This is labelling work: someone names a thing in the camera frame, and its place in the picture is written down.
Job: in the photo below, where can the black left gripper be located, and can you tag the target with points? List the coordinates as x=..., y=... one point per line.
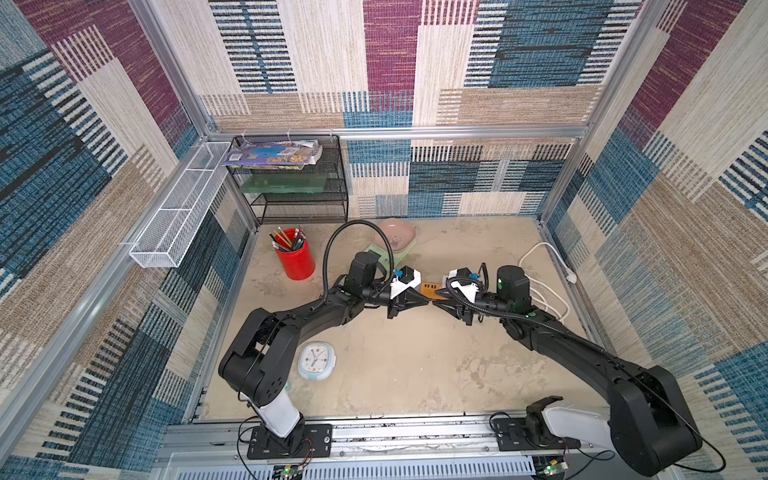
x=400, y=306

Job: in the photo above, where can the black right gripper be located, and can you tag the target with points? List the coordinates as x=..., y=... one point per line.
x=468, y=303

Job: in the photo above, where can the green electronic scale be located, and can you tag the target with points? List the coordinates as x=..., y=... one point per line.
x=398, y=256

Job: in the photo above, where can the pink panda bowl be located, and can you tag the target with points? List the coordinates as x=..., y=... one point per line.
x=399, y=232

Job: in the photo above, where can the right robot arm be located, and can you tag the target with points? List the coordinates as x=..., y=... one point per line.
x=649, y=424

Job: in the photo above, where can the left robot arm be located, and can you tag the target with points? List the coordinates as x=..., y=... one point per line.
x=258, y=361

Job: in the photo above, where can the round white clock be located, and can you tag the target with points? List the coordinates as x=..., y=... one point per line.
x=316, y=361

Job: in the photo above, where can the red pen holder cup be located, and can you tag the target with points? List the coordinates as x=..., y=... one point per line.
x=298, y=265

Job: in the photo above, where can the black mesh shelf rack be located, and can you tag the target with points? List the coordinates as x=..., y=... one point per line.
x=314, y=193

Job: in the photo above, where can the pens in cup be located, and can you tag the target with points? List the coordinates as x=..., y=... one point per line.
x=284, y=241

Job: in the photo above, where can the colourful book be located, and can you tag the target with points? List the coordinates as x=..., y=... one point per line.
x=284, y=155

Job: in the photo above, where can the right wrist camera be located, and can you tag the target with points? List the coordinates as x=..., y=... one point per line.
x=464, y=281

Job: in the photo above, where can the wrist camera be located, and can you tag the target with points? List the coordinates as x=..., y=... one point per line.
x=404, y=280
x=464, y=281

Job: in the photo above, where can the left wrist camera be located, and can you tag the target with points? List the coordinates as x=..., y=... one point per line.
x=404, y=280

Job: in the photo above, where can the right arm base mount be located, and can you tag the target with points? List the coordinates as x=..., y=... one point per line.
x=530, y=431

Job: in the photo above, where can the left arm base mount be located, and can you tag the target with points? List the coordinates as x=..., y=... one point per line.
x=306, y=440

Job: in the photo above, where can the white wire wall basket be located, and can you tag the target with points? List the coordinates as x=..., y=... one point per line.
x=165, y=241

